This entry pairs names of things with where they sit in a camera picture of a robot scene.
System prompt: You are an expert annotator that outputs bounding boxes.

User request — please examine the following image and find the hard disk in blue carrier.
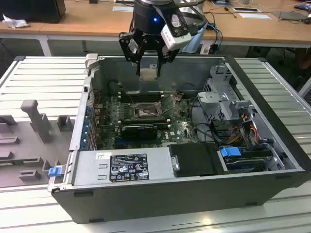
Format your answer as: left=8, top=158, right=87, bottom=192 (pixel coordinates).
left=220, top=147, right=267, bottom=173

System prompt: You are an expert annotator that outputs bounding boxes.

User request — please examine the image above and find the blue case latch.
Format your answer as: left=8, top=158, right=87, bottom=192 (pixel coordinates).
left=48, top=167, right=63, bottom=178

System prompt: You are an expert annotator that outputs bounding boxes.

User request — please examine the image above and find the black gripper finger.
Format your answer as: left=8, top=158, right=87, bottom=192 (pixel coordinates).
left=156, top=40, right=177, bottom=76
left=118, top=31, right=144, bottom=76

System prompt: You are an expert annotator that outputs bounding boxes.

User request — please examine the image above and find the grey laptop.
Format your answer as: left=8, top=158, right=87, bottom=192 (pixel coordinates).
left=278, top=9, right=311, bottom=24

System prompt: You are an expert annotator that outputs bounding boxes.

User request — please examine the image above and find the wooden desk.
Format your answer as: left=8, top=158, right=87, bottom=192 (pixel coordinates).
left=0, top=0, right=311, bottom=58

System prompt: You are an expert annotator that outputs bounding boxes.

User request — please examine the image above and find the crumpled white paper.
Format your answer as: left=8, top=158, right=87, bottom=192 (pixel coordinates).
left=1, top=13, right=30, bottom=29

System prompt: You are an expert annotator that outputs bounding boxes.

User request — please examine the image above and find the pale grey case latch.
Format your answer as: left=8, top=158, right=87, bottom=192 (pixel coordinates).
left=85, top=53, right=99, bottom=71

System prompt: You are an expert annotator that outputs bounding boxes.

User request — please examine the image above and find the metal socket cover frame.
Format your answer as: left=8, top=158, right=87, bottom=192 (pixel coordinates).
left=159, top=93, right=183, bottom=115

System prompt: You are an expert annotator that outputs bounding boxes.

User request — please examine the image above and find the silver square CPU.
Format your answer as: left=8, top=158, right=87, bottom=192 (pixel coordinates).
left=140, top=68, right=156, bottom=81

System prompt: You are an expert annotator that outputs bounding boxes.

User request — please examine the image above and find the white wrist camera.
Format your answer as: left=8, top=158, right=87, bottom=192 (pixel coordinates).
left=160, top=13, right=193, bottom=51

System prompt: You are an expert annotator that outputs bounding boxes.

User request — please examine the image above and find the black plastic shroud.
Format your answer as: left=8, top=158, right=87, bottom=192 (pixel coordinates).
left=167, top=142, right=227, bottom=178

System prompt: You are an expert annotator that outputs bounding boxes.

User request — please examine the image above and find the blue cable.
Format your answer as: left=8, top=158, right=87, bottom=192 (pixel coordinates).
left=206, top=23, right=223, bottom=55

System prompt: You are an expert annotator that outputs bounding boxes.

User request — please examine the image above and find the grey parts rack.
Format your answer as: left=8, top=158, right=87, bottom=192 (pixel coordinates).
left=0, top=99, right=81, bottom=188

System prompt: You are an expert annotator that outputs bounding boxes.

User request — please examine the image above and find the coloured wire bundle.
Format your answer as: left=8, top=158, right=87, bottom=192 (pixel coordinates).
left=229, top=113, right=259, bottom=146

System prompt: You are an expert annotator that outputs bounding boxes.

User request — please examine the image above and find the black graphics card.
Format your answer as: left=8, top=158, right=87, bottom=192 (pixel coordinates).
left=121, top=125, right=158, bottom=141

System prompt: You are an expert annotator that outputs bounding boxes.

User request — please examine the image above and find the white paper sheet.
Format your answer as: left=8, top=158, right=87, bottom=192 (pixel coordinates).
left=112, top=4, right=135, bottom=12
left=239, top=12, right=272, bottom=20

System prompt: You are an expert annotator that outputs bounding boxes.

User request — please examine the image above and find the green motherboard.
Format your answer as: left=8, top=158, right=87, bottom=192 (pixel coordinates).
left=97, top=93, right=204, bottom=150

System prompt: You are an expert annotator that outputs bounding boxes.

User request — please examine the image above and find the flat tablet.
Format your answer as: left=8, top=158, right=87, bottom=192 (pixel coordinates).
left=232, top=6, right=262, bottom=13

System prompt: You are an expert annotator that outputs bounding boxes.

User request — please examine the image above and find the silver drive cage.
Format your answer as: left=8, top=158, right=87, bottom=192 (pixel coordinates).
left=196, top=64, right=259, bottom=122

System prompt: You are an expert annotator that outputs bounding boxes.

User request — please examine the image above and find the silver power supply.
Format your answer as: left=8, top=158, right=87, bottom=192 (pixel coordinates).
left=72, top=147, right=175, bottom=186

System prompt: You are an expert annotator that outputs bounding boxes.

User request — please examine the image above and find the black cable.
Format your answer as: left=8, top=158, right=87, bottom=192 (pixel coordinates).
left=191, top=122, right=221, bottom=144

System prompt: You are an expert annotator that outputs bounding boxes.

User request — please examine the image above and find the black open PC case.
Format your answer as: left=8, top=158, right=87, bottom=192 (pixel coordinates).
left=47, top=54, right=308, bottom=225

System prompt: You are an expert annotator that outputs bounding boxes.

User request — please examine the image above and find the CPU socket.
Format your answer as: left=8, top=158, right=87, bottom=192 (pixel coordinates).
left=132, top=102, right=164, bottom=120

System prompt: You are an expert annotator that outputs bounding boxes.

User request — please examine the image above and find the green RAM stick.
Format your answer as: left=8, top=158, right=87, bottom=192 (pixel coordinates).
left=121, top=122, right=169, bottom=130

